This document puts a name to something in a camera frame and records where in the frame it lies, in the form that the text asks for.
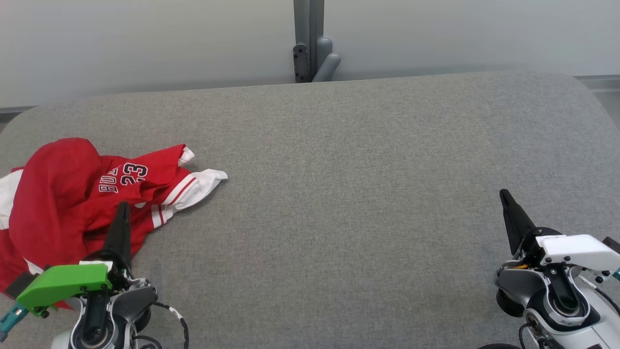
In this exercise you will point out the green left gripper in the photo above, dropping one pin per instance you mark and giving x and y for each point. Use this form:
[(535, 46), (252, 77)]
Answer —
[(63, 283)]

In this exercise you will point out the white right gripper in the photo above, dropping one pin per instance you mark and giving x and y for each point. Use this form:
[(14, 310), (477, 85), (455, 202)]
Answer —
[(576, 249)]

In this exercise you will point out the red Bulls 23 shorts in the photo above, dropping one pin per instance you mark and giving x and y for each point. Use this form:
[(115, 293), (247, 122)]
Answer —
[(160, 162)]

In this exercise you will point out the red jersey with white trim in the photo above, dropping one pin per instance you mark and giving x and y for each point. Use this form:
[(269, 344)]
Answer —
[(198, 182)]

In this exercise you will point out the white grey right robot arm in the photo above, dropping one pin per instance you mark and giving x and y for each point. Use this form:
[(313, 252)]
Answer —
[(557, 300)]

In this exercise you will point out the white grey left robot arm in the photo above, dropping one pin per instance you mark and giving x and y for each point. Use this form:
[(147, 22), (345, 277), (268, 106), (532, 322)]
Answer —
[(97, 325)]

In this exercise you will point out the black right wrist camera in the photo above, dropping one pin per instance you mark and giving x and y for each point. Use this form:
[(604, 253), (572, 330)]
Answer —
[(612, 244)]

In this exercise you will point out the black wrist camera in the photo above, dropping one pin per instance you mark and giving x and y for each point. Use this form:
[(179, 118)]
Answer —
[(612, 244), (22, 286)]

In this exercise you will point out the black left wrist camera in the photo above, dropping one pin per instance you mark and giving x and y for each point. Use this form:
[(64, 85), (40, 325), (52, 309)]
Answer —
[(22, 286)]

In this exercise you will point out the teal left camera plug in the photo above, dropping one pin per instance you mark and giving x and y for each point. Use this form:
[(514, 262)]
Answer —
[(12, 317)]

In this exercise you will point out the grey wall rail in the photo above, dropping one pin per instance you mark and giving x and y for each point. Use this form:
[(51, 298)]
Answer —
[(17, 112)]

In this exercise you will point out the grey post with hinge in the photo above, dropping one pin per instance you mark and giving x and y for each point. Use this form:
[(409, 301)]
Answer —
[(310, 29)]

